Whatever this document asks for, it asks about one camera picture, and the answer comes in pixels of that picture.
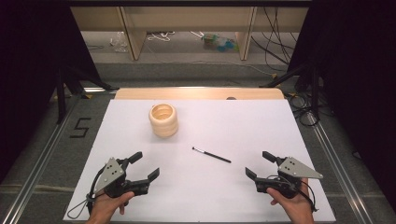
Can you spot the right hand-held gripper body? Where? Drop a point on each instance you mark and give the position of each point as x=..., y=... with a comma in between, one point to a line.
x=294, y=169

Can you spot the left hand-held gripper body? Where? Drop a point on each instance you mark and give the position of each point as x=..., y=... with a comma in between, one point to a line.
x=110, y=174

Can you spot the black brush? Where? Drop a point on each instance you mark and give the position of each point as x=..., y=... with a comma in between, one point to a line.
x=214, y=155

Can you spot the person's left hand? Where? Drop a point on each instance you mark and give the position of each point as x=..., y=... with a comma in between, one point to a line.
x=104, y=208

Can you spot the person's right hand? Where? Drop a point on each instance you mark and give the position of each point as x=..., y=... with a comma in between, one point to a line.
x=295, y=208

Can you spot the white table sheet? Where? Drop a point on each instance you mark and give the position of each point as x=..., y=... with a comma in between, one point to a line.
x=218, y=124

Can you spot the black metal stand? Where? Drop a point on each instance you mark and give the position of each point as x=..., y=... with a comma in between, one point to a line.
x=61, y=96
x=315, y=90

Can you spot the black curtain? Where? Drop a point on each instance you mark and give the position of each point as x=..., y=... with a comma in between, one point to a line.
x=31, y=77
x=358, y=77

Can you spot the clear plastic bag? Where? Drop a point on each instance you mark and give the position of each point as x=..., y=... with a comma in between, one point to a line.
x=119, y=42

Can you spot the colourful plastic packet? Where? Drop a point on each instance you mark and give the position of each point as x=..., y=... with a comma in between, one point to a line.
x=219, y=43

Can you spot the beige wooden shelf unit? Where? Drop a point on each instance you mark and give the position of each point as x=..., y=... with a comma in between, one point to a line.
x=186, y=18

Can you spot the aluminium floor rail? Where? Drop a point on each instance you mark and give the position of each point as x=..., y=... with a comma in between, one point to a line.
x=339, y=168
x=37, y=174

